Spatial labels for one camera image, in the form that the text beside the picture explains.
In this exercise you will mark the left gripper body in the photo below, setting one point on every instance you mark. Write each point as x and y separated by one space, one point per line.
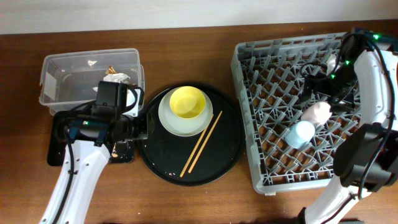
142 127

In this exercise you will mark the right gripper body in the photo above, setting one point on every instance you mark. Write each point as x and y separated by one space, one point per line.
336 86

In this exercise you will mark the pink cup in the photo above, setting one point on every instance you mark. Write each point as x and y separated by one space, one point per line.
317 114

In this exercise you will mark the food scraps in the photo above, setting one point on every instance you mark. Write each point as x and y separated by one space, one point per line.
114 154

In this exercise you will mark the yellow bowl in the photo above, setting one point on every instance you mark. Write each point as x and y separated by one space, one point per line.
187 102

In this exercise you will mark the blue cup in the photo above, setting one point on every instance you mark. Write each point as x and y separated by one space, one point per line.
299 134

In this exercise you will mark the white paper waste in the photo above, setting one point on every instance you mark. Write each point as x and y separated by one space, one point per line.
114 76

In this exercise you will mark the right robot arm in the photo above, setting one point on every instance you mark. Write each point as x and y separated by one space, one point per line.
367 160

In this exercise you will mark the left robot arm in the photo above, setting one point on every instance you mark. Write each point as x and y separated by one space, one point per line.
82 146

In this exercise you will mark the grey dishwasher rack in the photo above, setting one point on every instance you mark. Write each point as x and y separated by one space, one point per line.
268 84

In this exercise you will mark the clear plastic waste bin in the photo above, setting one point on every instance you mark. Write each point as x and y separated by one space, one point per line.
70 79

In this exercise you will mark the black rectangular tray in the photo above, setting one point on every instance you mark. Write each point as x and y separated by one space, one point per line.
57 146

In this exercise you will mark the grey round plate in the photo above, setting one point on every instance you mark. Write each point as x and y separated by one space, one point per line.
180 126

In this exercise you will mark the left wooden chopstick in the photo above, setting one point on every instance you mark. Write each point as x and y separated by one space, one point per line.
193 152

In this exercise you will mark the wooden chopstick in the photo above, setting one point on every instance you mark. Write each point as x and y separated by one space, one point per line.
193 152
203 143

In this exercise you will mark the round black serving tray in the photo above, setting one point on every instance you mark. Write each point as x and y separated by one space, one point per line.
165 154

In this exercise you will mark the right wooden chopstick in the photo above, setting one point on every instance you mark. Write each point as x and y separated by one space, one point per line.
203 143

